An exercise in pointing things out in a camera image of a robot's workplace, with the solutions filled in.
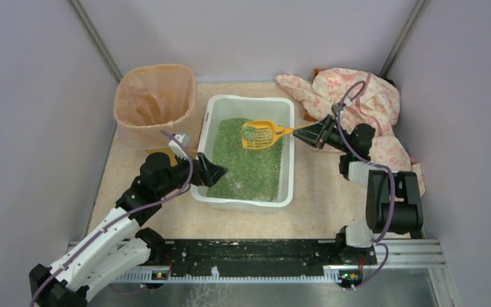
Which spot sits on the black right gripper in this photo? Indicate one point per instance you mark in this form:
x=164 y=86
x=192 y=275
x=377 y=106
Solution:
x=322 y=134

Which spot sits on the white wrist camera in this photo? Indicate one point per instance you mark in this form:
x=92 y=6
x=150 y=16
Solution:
x=337 y=109
x=178 y=145

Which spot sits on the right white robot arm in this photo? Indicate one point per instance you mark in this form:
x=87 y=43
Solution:
x=393 y=201

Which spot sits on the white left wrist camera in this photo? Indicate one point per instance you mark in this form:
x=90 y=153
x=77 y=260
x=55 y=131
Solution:
x=178 y=145

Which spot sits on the green cat litter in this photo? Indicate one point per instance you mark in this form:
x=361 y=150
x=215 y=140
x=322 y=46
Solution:
x=252 y=174

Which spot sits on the white plastic litter box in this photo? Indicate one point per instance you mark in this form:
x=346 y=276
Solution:
x=277 y=109

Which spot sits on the yellow plastic litter scoop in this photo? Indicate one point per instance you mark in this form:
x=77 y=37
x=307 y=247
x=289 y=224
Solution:
x=268 y=133

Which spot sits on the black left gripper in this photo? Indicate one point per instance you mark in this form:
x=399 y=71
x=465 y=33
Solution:
x=202 y=169

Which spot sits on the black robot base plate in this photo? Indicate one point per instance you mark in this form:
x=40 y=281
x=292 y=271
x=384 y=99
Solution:
x=257 y=257

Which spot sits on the cream pink cartoon cloth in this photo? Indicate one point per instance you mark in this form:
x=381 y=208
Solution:
x=378 y=105

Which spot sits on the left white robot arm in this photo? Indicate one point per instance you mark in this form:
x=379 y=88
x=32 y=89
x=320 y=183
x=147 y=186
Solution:
x=120 y=242

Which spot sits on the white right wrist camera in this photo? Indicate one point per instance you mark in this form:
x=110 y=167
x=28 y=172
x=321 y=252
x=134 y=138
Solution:
x=337 y=109

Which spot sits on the aluminium frame rail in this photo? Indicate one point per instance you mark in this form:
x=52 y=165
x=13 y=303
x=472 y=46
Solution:
x=406 y=254

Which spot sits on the yellow bin with pink bag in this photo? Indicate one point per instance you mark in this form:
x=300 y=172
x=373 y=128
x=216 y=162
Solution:
x=154 y=98

